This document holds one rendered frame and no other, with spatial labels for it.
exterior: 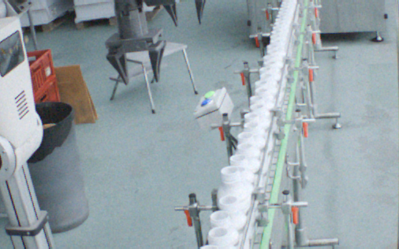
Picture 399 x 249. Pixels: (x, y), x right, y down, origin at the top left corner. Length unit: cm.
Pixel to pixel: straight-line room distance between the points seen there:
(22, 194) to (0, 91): 32
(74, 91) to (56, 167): 158
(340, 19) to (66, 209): 348
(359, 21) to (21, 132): 477
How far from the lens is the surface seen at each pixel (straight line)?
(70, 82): 489
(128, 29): 122
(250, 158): 148
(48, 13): 855
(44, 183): 346
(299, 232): 297
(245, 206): 132
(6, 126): 161
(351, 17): 609
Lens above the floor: 179
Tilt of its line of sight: 23 degrees down
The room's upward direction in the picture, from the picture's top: 9 degrees counter-clockwise
